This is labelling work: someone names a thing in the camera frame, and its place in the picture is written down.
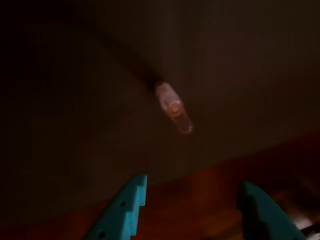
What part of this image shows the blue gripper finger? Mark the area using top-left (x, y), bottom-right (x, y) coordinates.
top-left (237, 181), bottom-right (307, 240)
top-left (82, 174), bottom-right (148, 240)

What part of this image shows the clear tube with orange ring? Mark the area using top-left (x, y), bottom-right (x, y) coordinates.
top-left (154, 81), bottom-right (195, 136)

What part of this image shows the grey mat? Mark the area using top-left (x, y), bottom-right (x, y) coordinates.
top-left (0, 0), bottom-right (320, 226)

